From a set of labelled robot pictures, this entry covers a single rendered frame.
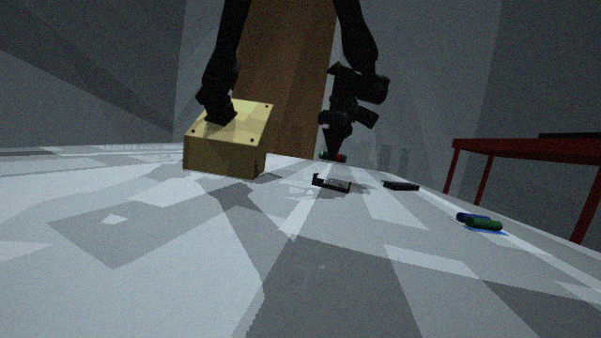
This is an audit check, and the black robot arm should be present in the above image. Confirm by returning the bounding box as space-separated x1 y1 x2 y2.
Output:
195 0 390 129

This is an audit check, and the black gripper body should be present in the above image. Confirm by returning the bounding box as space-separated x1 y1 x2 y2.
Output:
317 91 356 135

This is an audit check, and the green and red battery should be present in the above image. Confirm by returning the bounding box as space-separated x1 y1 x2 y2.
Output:
318 151 347 163

